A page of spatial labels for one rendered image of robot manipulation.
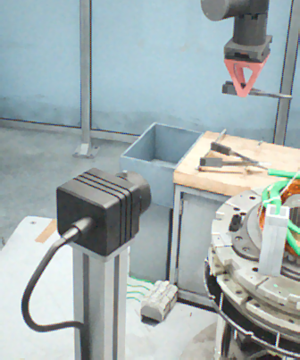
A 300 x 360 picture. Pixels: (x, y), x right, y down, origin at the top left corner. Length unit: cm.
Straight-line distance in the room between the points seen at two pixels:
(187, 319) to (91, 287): 82
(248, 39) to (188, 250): 40
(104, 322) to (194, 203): 73
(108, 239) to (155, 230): 85
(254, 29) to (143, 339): 58
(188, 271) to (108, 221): 86
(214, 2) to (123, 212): 69
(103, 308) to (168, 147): 90
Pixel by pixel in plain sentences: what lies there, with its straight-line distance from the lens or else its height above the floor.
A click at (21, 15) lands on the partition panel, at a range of 342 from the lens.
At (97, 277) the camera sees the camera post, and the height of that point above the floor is 133.
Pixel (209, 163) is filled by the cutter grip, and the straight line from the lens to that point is 115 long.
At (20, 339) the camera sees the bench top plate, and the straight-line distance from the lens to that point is 124.
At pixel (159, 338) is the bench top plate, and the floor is 78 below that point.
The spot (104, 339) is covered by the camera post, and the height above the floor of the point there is 128.
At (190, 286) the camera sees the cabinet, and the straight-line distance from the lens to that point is 129.
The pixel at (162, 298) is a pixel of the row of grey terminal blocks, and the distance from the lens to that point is 126.
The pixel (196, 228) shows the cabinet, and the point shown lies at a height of 95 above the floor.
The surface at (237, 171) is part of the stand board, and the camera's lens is 118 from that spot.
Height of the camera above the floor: 161
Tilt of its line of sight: 27 degrees down
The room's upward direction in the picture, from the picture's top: 2 degrees clockwise
